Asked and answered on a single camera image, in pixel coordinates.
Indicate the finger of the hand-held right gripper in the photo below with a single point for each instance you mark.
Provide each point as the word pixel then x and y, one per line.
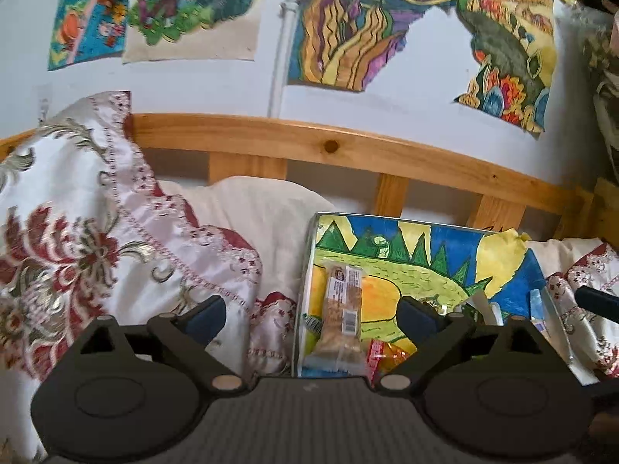
pixel 599 305

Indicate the wooden bed headboard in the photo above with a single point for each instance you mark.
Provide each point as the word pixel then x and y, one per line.
pixel 338 147

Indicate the purple swirl seaweed wall poster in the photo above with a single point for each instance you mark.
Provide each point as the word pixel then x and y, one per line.
pixel 358 24

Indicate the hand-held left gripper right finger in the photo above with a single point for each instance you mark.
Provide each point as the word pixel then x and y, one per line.
pixel 416 319

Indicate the patterned hanging cloth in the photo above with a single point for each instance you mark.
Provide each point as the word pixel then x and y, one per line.
pixel 604 96

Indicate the landscape colourful leaves wall poster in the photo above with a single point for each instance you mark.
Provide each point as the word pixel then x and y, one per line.
pixel 512 48

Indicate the white wall pipe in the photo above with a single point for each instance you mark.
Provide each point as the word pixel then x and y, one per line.
pixel 285 43

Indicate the white pillow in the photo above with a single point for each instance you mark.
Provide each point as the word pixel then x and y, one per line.
pixel 251 212

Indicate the blond figure green wall poster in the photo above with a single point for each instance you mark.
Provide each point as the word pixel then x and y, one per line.
pixel 193 9

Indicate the clear cereal bar packet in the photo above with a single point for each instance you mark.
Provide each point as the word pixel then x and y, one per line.
pixel 336 319

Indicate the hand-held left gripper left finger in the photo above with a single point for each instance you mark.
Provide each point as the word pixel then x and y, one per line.
pixel 205 320

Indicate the grey box with dinosaur drawing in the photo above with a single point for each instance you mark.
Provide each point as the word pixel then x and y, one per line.
pixel 435 261

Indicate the clear packet of orange snacks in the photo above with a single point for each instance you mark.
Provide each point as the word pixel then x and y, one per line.
pixel 384 355

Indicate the blue orange figure wall poster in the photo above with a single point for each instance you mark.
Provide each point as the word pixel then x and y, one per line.
pixel 89 14

